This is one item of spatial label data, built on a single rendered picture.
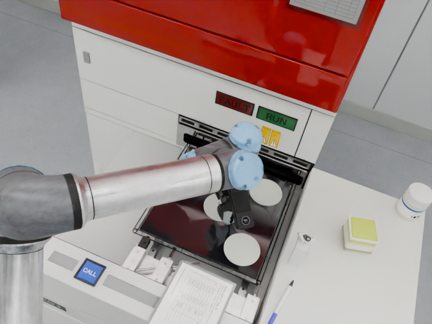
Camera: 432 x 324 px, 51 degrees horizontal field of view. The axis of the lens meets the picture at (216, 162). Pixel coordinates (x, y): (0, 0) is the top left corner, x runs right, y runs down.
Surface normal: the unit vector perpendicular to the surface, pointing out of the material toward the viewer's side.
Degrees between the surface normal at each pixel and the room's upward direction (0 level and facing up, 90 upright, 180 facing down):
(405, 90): 90
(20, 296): 48
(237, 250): 0
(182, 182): 44
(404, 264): 0
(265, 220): 0
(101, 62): 90
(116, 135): 90
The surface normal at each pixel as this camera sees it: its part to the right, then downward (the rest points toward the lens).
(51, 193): 0.19, -0.40
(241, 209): 0.26, -0.15
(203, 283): 0.11, -0.64
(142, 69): -0.37, 0.68
